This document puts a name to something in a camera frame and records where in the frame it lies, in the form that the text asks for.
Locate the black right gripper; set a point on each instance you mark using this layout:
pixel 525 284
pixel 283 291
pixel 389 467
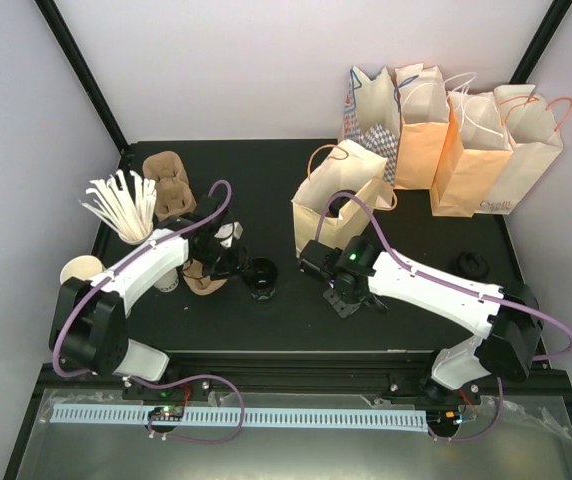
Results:
pixel 343 309

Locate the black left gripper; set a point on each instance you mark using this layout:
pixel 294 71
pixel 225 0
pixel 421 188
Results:
pixel 237 265

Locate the black paper cup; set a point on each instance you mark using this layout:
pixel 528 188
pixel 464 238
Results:
pixel 260 278

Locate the cream paper bag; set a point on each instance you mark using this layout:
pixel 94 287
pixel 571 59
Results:
pixel 348 166

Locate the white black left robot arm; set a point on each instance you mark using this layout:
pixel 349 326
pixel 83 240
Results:
pixel 90 320

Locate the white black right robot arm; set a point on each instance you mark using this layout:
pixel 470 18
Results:
pixel 505 332

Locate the brown pulp carrier on table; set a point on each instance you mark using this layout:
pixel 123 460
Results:
pixel 198 282

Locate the brown pulp cup carrier stack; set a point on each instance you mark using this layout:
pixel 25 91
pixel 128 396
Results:
pixel 174 195

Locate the white cup of straws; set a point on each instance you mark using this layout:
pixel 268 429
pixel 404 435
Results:
pixel 124 202

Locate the kraft paper cup stack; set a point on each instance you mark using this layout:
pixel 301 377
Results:
pixel 83 267

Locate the blue patterned paper bag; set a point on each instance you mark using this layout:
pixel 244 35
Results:
pixel 372 117

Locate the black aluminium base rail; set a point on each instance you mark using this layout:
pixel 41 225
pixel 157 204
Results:
pixel 391 374

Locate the light blue cable duct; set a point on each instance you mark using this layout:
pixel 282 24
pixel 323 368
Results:
pixel 298 418

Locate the orange paper bag white handles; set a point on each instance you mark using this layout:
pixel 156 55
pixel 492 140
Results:
pixel 475 151

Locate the orange paper bag blue handles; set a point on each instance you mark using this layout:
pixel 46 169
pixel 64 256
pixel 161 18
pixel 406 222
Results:
pixel 425 115

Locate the beige paper bag orange handles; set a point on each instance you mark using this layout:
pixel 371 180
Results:
pixel 534 127

